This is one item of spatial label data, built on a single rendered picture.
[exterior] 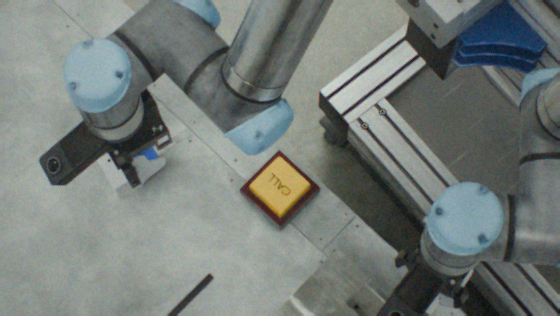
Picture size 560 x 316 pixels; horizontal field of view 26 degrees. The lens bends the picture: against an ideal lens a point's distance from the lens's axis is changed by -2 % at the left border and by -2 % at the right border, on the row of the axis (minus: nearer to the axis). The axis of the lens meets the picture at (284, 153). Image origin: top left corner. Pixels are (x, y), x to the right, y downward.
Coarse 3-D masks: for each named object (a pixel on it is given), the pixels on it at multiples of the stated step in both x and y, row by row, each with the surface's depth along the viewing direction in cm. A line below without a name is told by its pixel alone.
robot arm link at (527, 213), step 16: (544, 160) 131; (528, 176) 131; (544, 176) 130; (528, 192) 131; (544, 192) 130; (512, 208) 129; (528, 208) 129; (544, 208) 129; (512, 224) 128; (528, 224) 128; (544, 224) 128; (512, 240) 128; (528, 240) 128; (544, 240) 128; (512, 256) 130; (528, 256) 129; (544, 256) 129
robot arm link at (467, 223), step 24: (456, 192) 127; (480, 192) 127; (432, 216) 129; (456, 216) 127; (480, 216) 127; (504, 216) 128; (432, 240) 131; (456, 240) 126; (480, 240) 126; (504, 240) 128; (456, 264) 134
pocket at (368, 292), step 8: (360, 288) 158; (368, 288) 158; (376, 288) 157; (352, 296) 157; (360, 296) 158; (368, 296) 158; (376, 296) 158; (384, 296) 157; (352, 304) 158; (360, 304) 158; (368, 304) 158; (376, 304) 158; (360, 312) 158; (368, 312) 158; (376, 312) 158
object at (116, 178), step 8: (176, 136) 168; (184, 136) 168; (144, 152) 167; (152, 152) 167; (160, 152) 168; (104, 160) 165; (104, 168) 165; (112, 168) 165; (160, 168) 169; (112, 176) 164; (120, 176) 164; (112, 184) 164; (120, 184) 164; (128, 184) 165; (120, 192) 166; (128, 192) 168
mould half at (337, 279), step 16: (336, 256) 157; (320, 272) 156; (336, 272) 156; (352, 272) 156; (304, 288) 156; (320, 288) 156; (336, 288) 156; (352, 288) 156; (288, 304) 156; (304, 304) 155; (320, 304) 155; (336, 304) 155
